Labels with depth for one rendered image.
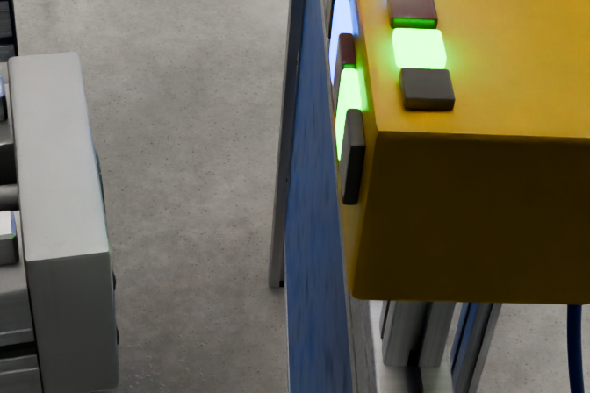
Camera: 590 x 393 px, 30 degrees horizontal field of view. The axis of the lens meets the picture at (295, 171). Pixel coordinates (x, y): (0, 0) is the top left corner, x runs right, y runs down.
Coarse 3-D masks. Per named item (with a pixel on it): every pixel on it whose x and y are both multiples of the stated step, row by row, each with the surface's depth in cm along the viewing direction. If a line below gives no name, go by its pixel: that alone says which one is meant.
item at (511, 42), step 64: (384, 0) 43; (448, 0) 43; (512, 0) 44; (576, 0) 44; (384, 64) 40; (448, 64) 40; (512, 64) 41; (576, 64) 41; (384, 128) 38; (448, 128) 38; (512, 128) 38; (576, 128) 38; (384, 192) 39; (448, 192) 39; (512, 192) 39; (576, 192) 40; (384, 256) 41; (448, 256) 42; (512, 256) 42; (576, 256) 42
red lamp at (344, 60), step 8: (344, 32) 44; (344, 40) 44; (352, 40) 44; (344, 48) 43; (352, 48) 43; (336, 56) 44; (344, 56) 43; (352, 56) 43; (336, 64) 44; (344, 64) 42; (352, 64) 42; (336, 72) 44; (336, 80) 44; (336, 88) 44; (336, 96) 44; (336, 104) 44; (336, 112) 44
